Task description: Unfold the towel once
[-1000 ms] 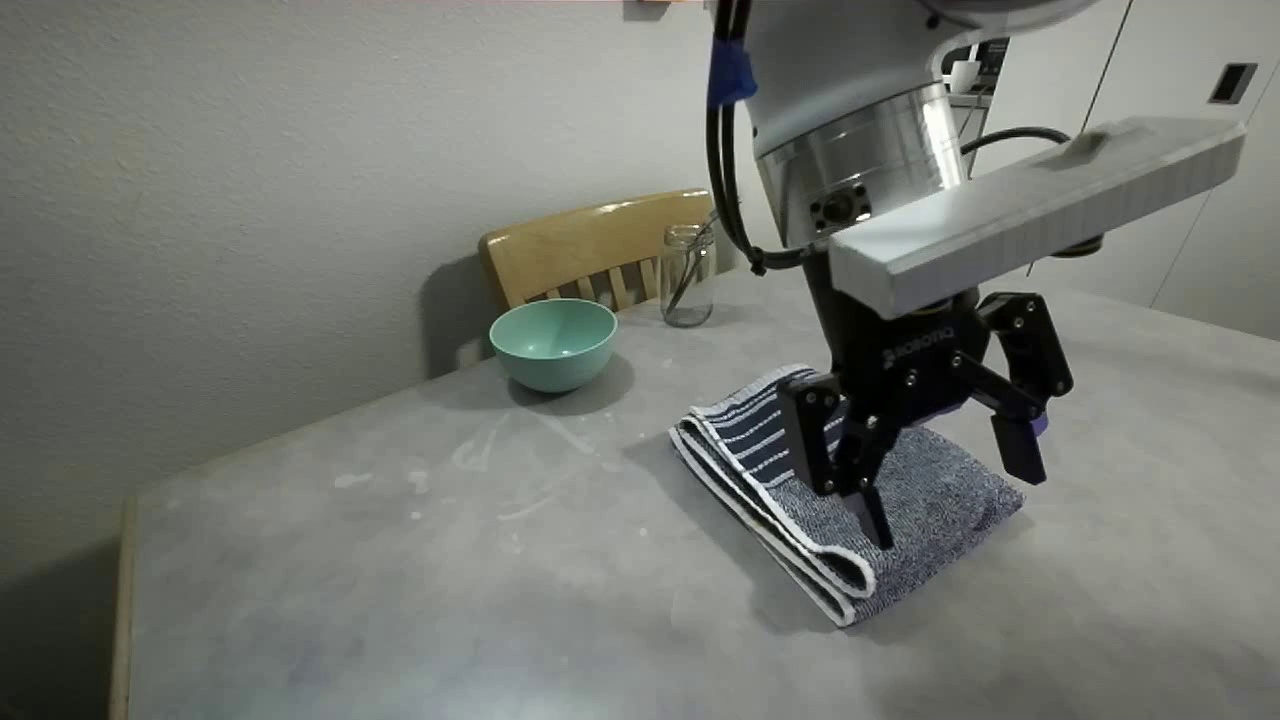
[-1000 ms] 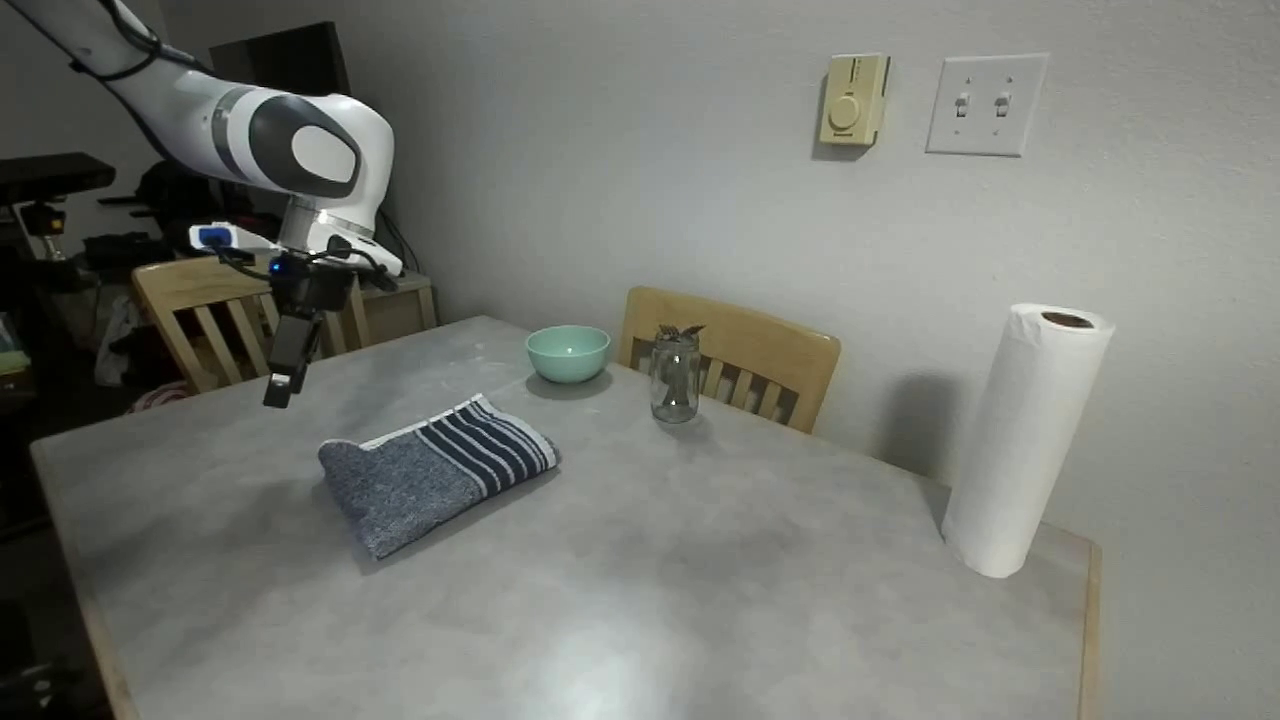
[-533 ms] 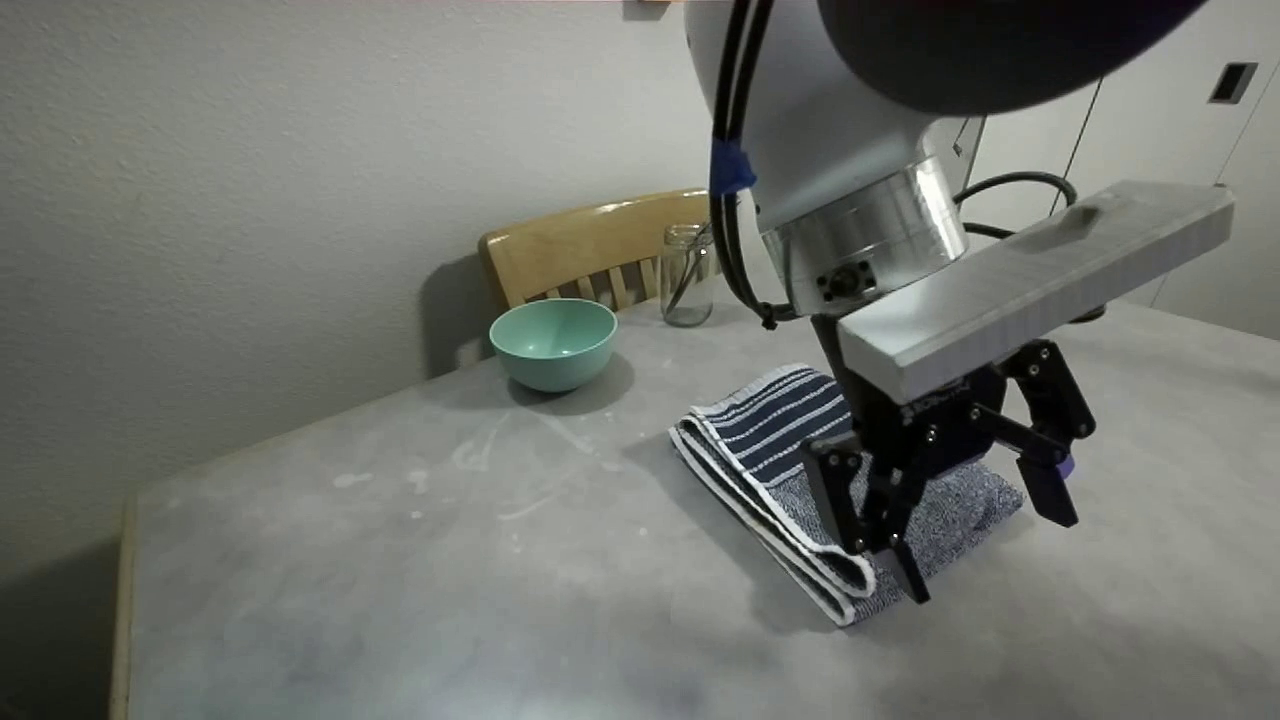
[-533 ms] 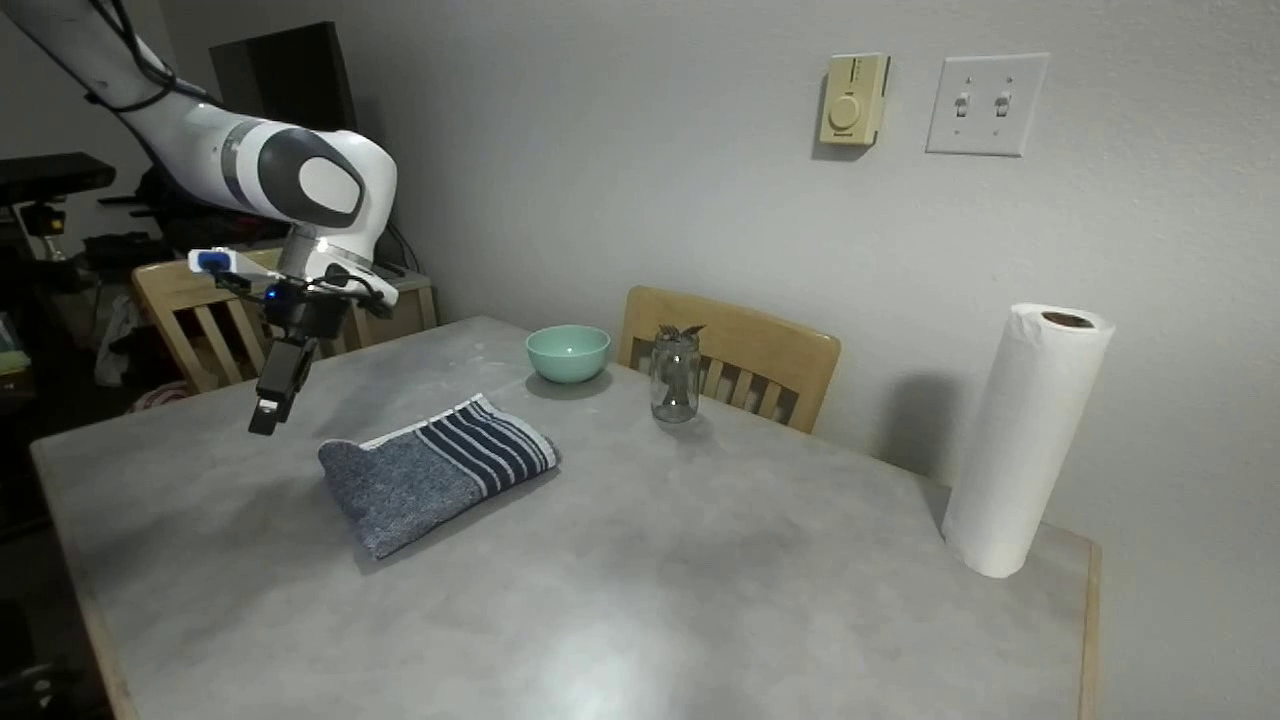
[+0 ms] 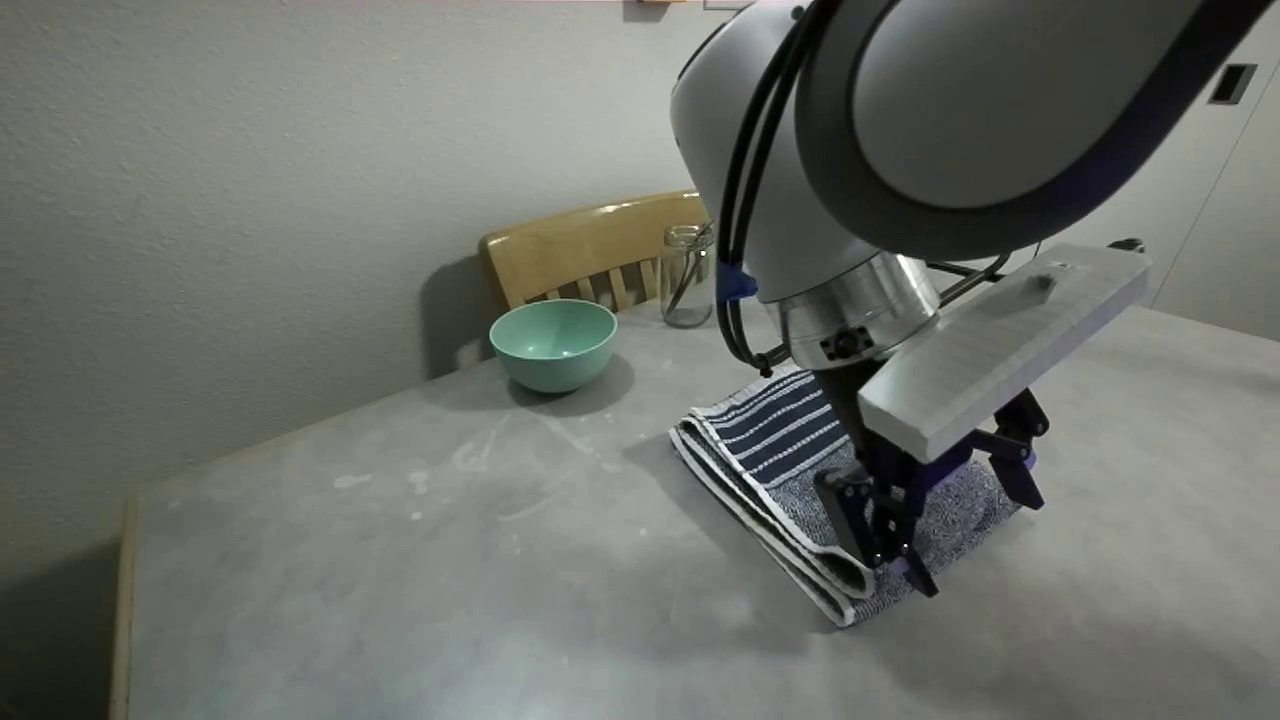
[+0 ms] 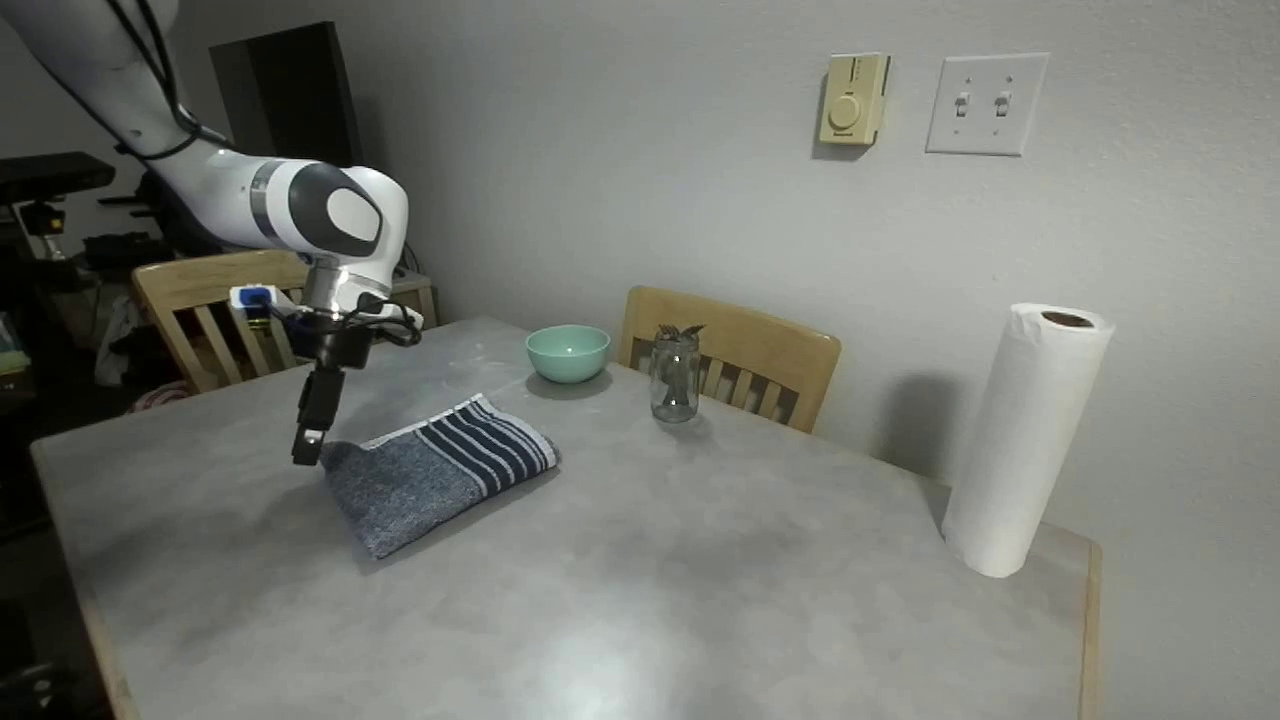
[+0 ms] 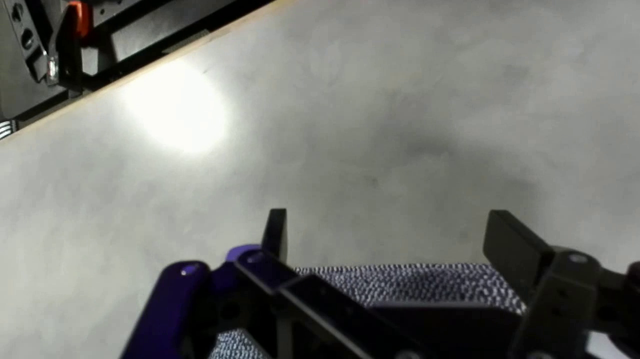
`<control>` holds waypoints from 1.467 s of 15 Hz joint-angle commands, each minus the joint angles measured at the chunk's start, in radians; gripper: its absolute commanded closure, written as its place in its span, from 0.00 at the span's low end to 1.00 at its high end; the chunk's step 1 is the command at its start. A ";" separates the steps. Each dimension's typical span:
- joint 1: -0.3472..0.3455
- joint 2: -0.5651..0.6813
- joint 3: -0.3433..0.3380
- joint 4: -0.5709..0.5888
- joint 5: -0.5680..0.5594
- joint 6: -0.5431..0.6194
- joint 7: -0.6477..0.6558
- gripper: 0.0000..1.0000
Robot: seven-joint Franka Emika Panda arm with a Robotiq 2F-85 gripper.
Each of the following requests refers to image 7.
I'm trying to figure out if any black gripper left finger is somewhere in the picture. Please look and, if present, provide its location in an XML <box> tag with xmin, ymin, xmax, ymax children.
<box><xmin>118</xmin><ymin>208</ymin><xmax>428</xmax><ymax>359</ymax></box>

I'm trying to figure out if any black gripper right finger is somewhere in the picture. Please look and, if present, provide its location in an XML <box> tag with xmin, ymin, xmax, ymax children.
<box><xmin>482</xmin><ymin>210</ymin><xmax>640</xmax><ymax>359</ymax></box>

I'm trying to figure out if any blue striped towel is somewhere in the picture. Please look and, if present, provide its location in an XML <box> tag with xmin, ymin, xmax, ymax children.
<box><xmin>211</xmin><ymin>262</ymin><xmax>531</xmax><ymax>359</ymax></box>

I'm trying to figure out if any gray equipment box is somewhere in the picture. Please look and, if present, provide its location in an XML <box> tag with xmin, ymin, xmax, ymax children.
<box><xmin>0</xmin><ymin>0</ymin><xmax>70</xmax><ymax>120</ymax></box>

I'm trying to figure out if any orange clamp part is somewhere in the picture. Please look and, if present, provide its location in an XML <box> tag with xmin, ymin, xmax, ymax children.
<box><xmin>67</xmin><ymin>0</ymin><xmax>92</xmax><ymax>44</ymax></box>

